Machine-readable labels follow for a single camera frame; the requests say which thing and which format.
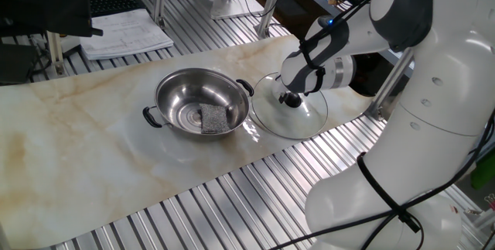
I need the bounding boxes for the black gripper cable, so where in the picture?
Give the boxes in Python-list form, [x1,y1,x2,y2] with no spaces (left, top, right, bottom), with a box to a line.
[270,0,495,250]

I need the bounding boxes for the stack of printed papers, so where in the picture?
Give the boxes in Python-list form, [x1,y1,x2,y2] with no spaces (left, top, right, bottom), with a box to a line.
[80,9,175,61]

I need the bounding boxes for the glass lid black knob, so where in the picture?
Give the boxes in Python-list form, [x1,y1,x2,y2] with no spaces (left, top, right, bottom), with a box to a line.
[251,71,329,141]

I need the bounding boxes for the stainless steel pot black handles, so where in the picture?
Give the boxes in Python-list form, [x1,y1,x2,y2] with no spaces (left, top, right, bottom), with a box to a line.
[142,67,255,137]

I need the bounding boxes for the marble pattern table mat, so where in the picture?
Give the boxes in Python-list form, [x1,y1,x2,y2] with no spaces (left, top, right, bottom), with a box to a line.
[0,35,374,250]

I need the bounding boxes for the black keyboard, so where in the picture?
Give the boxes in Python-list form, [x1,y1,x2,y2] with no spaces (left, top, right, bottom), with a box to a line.
[89,0,146,19]

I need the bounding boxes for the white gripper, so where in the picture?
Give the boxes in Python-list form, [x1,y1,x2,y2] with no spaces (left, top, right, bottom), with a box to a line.
[271,74,295,105]

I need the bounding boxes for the black monitor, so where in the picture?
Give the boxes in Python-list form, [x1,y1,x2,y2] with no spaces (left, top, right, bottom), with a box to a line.
[0,0,104,38]

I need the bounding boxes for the grey scouring sponge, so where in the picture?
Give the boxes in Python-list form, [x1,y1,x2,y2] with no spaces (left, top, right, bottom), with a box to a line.
[199,103,232,135]

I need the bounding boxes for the black box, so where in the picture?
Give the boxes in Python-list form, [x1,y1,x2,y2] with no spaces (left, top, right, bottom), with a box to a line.
[0,43,39,87]

